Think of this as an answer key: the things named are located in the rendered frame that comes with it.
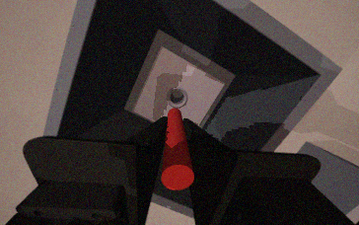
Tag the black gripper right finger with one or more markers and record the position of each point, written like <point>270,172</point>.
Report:
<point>217,170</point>

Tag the red peg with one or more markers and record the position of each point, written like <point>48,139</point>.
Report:
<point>177,172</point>

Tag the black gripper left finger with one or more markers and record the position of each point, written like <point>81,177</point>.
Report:
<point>133,163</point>

